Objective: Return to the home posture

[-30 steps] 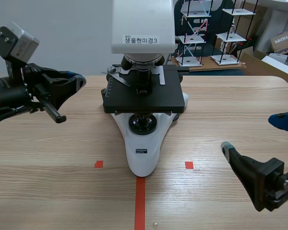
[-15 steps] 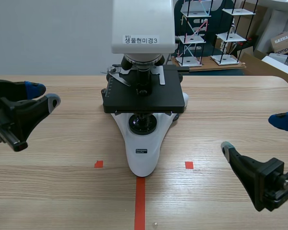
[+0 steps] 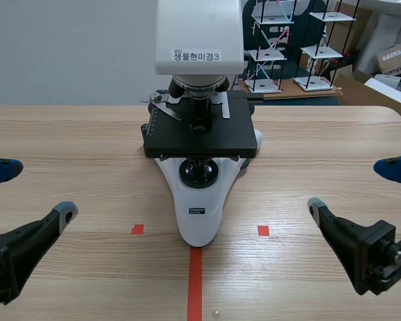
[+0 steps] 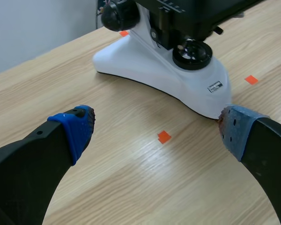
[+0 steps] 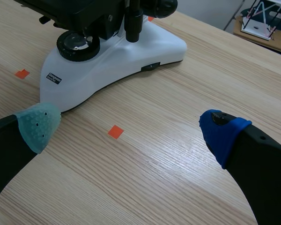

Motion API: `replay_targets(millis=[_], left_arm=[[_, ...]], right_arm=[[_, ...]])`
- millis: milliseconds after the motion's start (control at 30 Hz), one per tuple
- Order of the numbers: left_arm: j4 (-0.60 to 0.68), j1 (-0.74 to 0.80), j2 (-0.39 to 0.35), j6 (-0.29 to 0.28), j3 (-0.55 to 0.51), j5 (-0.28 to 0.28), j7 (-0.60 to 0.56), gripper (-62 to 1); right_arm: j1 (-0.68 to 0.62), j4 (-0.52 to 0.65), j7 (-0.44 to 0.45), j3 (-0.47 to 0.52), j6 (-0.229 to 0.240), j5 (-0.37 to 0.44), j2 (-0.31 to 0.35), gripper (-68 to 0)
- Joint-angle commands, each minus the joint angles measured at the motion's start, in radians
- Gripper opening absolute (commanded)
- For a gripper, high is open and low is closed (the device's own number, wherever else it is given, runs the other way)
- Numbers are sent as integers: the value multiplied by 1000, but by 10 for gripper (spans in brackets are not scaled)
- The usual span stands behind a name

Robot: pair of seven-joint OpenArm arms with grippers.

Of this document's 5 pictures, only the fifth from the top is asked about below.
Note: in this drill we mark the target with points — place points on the white and black microscope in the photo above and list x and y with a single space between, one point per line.
112 56

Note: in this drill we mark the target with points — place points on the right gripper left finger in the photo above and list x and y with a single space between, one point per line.
25 131

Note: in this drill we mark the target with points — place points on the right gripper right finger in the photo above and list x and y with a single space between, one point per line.
255 154

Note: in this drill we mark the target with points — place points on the wooden desk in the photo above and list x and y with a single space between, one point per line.
262 38

